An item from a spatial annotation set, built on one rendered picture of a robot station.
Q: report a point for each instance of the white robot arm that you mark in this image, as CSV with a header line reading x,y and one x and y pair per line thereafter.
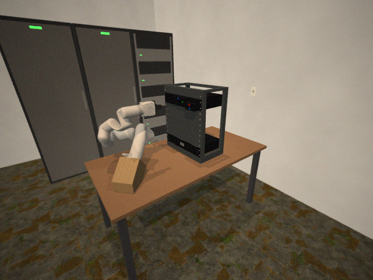
x,y
122,131

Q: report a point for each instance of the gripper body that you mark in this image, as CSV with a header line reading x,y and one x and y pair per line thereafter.
x,y
148,108

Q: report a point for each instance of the dark grey server rack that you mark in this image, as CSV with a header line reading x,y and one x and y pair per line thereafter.
x,y
186,119

